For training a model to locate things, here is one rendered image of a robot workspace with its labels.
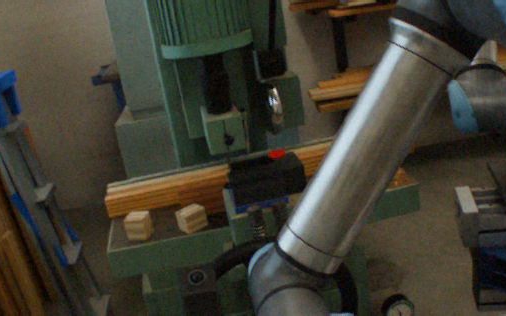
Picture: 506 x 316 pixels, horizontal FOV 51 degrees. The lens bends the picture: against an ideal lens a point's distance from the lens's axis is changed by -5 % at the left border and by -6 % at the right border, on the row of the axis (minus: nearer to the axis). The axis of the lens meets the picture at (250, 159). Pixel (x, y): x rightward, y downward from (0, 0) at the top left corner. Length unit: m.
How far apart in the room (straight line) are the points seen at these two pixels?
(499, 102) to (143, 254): 0.77
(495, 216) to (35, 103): 2.94
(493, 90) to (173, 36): 0.66
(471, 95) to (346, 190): 0.69
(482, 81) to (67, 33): 2.71
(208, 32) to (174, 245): 0.39
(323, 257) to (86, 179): 3.19
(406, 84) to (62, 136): 3.22
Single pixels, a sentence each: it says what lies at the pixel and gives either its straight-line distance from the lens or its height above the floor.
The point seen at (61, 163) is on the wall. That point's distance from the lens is 3.72.
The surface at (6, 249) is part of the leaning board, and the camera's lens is 2.43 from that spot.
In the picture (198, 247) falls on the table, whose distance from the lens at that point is 1.04.
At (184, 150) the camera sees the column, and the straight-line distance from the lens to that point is 1.32.
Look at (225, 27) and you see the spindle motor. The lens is 1.02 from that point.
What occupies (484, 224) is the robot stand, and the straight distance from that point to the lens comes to 1.28.
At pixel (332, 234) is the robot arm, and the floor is 1.07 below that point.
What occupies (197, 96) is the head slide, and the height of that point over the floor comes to 1.09.
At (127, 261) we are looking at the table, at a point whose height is 0.87.
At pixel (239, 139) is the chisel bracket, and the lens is 1.09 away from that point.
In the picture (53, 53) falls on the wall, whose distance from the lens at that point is 3.54.
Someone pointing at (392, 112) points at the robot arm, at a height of 1.19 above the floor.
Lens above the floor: 1.35
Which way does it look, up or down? 20 degrees down
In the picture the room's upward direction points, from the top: 10 degrees counter-clockwise
